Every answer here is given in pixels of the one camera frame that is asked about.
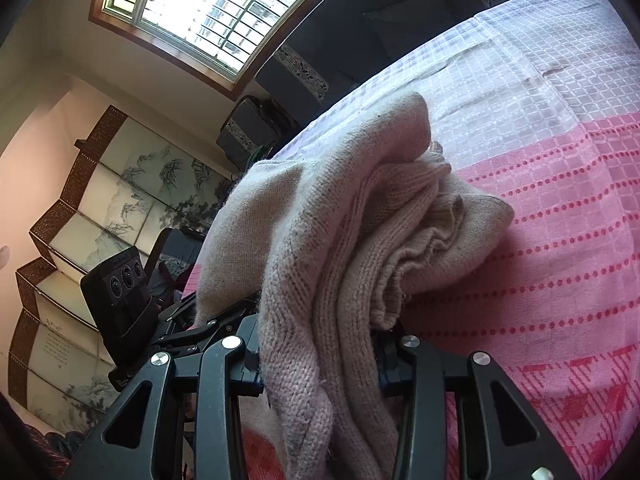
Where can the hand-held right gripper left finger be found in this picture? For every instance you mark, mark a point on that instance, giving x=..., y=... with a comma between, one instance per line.
x=251, y=365

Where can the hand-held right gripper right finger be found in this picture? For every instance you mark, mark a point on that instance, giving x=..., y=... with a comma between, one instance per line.
x=387, y=366

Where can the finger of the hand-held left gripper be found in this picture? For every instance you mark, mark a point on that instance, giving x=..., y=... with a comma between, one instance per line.
x=177, y=307
x=200, y=337

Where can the pale pink knit sweater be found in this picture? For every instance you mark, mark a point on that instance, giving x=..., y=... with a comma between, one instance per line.
x=325, y=260

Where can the painted folding screen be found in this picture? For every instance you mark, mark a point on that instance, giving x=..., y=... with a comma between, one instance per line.
x=125, y=185

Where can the dark chair with patterned band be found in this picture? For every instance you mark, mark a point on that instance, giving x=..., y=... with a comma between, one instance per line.
x=245, y=130

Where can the pink checkered bedspread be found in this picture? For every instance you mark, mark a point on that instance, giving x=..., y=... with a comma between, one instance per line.
x=550, y=210

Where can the barred window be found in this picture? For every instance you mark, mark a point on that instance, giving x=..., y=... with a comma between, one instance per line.
x=225, y=10

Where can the dark sofa cushion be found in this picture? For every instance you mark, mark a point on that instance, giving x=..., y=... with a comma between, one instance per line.
x=410, y=25

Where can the dark sofa with patterned bands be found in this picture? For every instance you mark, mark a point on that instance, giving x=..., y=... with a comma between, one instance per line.
x=400, y=15

